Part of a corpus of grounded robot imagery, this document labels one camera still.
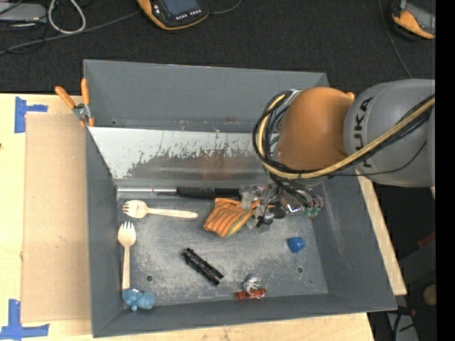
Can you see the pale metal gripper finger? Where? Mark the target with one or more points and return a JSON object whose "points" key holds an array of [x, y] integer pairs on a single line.
{"points": [[251, 195], [264, 218]]}

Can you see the orange striped cloth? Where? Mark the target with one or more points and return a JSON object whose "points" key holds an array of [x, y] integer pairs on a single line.
{"points": [[225, 218]]}

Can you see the grey metal bin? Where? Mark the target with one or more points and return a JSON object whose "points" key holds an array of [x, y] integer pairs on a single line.
{"points": [[227, 254]]}

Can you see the silver crumpled clip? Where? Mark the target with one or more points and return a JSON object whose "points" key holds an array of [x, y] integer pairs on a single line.
{"points": [[251, 283]]}

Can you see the red-brown small block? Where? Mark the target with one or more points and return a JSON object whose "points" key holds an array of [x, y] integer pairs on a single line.
{"points": [[250, 294]]}

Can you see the black ribbed tube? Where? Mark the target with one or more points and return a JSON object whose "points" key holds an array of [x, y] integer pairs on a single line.
{"points": [[203, 266]]}

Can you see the wooden spork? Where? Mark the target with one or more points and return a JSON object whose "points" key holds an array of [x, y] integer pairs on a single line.
{"points": [[156, 210], [126, 247]]}

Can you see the blue toy animal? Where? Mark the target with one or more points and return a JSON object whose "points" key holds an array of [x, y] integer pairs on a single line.
{"points": [[139, 299]]}

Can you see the brown cardboard board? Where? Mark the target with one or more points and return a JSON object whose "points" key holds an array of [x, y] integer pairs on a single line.
{"points": [[57, 219]]}

